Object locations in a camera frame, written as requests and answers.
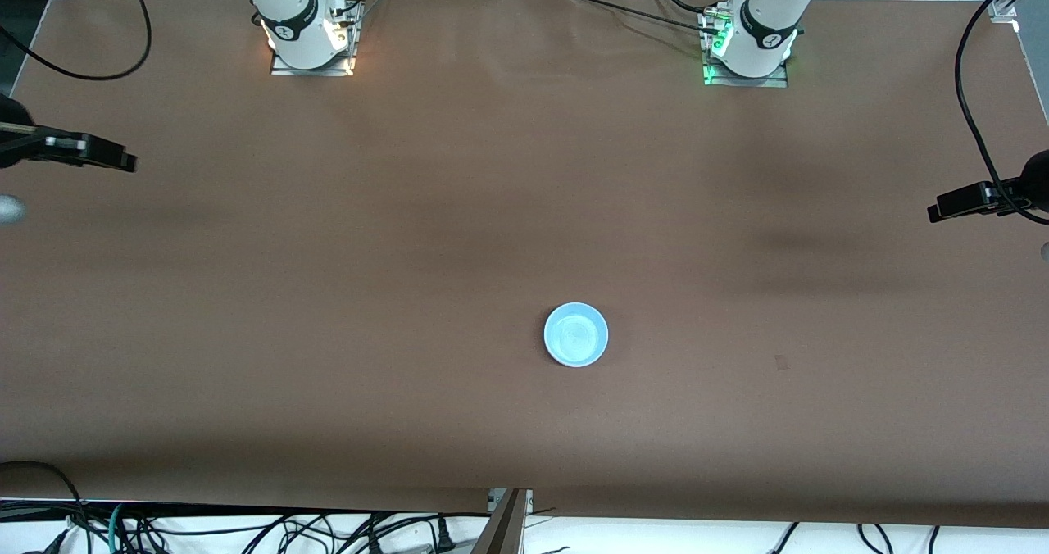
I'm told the blue bowl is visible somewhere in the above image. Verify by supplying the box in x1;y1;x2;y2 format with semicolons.
544;302;610;368

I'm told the brown table cover sheet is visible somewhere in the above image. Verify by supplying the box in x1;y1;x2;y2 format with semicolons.
0;0;1049;529

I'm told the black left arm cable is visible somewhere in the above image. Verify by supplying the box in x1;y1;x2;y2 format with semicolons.
954;0;1049;228

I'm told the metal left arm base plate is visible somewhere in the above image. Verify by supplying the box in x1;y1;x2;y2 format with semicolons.
701;5;790;89

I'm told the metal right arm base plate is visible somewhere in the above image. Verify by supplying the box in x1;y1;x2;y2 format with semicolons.
270;0;363;78

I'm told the aluminium frame post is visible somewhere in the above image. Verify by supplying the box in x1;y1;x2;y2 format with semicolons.
471;488;534;554

